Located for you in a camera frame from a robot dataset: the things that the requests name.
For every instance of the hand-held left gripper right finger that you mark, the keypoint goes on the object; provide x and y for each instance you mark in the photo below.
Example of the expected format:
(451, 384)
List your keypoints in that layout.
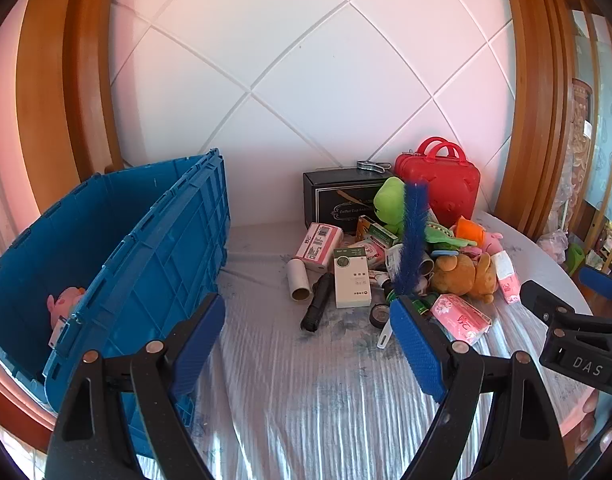
(415, 350)

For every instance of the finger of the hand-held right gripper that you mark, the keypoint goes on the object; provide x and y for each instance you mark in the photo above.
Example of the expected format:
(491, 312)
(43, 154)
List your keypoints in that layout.
(598, 281)
(540, 300)

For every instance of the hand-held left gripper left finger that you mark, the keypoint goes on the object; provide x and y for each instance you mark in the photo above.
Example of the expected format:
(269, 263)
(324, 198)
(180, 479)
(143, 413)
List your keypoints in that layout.
(201, 345)

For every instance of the green label syrup bottle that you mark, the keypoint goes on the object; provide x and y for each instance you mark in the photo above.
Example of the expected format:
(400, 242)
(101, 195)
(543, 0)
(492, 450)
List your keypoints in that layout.
(425, 306)

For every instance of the blue plastic crate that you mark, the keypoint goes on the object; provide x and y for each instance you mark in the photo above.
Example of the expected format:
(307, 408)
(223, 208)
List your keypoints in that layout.
(151, 270)

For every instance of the white mask packet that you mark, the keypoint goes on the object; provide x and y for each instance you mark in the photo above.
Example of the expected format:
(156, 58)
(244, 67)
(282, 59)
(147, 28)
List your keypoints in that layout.
(391, 260)

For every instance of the person's right hand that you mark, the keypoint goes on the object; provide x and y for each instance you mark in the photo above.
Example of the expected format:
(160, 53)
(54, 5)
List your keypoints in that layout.
(589, 420)

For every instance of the green plastic object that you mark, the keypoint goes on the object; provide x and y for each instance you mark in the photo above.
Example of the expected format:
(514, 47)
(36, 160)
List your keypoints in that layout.
(575, 257)

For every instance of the black tape roll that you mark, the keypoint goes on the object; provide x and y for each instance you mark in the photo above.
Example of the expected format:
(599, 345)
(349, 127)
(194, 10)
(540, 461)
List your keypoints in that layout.
(380, 314)

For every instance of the pink plastic bag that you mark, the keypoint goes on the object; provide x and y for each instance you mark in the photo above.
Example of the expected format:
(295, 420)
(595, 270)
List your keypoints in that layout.
(553, 246)

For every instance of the pink floral tissue pack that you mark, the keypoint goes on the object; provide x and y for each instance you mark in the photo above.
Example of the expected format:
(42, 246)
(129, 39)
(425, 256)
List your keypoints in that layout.
(460, 317)

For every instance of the pink pig toy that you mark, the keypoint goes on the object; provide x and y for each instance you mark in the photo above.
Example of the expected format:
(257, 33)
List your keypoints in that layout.
(491, 242)

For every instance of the brown teddy bear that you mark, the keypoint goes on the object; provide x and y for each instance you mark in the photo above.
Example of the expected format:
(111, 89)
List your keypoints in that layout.
(460, 275)

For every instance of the brown cardboard roll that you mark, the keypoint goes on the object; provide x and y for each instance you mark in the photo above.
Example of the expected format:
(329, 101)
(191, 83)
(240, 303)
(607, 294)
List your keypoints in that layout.
(426, 262)

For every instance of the white and green box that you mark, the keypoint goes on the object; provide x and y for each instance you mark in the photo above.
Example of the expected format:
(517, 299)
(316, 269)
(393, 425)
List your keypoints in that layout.
(351, 280)

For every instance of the blue smiley toy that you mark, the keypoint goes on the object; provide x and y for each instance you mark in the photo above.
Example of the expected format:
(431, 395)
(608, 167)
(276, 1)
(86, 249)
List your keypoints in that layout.
(439, 253)

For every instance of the pink round packet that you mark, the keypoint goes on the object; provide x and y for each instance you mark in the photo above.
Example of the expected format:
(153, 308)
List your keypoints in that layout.
(373, 252)

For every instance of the blue bottle brush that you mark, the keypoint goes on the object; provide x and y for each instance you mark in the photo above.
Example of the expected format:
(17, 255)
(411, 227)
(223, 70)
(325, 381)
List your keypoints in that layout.
(413, 240)

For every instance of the white cardboard roll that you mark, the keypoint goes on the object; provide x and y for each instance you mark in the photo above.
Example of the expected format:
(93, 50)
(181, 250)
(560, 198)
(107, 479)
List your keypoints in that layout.
(298, 280)

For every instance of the orange and green box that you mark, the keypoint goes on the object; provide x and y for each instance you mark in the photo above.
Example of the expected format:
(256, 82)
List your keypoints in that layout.
(373, 227)

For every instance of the pink plush toy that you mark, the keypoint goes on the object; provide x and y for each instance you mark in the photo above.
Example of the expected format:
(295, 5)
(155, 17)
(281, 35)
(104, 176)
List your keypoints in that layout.
(66, 302)

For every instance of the pink and white box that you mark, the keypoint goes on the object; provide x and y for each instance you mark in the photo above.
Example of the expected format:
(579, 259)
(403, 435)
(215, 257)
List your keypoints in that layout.
(316, 245)

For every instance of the red toy suitcase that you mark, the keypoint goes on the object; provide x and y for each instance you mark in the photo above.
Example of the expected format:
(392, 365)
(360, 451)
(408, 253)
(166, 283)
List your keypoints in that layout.
(445, 185)

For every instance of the green frog plush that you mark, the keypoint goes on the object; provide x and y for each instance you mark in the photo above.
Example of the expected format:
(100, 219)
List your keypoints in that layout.
(390, 200)

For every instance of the patterned curtain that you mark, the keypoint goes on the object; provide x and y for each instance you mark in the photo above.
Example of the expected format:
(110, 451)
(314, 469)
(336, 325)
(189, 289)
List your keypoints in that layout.
(581, 110)

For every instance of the black cardboard box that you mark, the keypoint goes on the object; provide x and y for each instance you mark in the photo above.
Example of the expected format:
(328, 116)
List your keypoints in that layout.
(331, 200)

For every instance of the metal clip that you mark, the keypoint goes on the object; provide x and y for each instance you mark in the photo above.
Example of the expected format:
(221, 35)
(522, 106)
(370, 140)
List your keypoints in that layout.
(370, 165)

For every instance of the pink curtain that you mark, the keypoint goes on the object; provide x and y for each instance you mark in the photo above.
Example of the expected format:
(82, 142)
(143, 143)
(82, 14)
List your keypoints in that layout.
(1, 185)

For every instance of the wooden frame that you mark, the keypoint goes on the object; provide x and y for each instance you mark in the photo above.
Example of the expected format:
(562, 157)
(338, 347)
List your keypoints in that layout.
(81, 60)
(535, 110)

